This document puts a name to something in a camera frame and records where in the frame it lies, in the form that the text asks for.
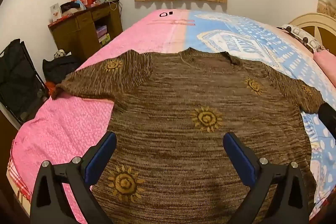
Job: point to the pink pillow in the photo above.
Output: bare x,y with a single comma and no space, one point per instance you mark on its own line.
326,61

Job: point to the stack of boxes in desk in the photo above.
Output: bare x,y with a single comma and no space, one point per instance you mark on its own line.
103,34

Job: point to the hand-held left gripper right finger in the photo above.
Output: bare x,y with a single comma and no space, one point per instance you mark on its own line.
240,158

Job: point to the dark bag with white cloth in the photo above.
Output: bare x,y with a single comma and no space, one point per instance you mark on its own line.
71,7

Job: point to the white carton box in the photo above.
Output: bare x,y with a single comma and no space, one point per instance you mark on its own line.
56,12

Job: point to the black bag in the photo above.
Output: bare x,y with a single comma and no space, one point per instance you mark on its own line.
60,67

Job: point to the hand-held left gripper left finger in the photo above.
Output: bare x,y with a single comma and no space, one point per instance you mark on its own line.
101,158

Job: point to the patterned white pillow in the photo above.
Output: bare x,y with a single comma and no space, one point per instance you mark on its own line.
302,36

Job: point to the black suitcase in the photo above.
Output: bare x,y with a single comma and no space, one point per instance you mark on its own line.
19,82

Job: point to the brown knit sweater sun print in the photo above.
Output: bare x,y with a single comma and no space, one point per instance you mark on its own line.
183,113

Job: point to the red cloth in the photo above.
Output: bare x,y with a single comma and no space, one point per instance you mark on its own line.
52,89

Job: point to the brown wooden desk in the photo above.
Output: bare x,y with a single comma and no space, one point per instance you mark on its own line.
81,29

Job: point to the pink and blue bed blanket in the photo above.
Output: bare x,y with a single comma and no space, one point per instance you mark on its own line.
65,129

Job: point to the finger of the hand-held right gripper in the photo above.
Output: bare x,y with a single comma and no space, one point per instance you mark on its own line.
328,115

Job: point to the cream wooden headboard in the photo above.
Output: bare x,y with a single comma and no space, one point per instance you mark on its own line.
315,26

